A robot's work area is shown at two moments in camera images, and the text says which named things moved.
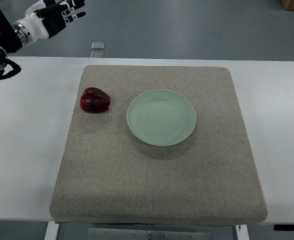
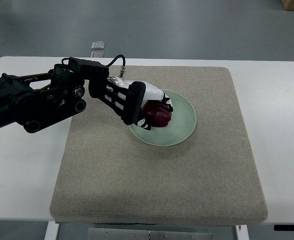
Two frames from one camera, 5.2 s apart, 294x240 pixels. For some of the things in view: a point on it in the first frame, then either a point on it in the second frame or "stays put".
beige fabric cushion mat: [155, 145] stays put
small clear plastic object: [98, 45] stays put
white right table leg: [242, 232] stays put
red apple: [93, 100] to [157, 113]
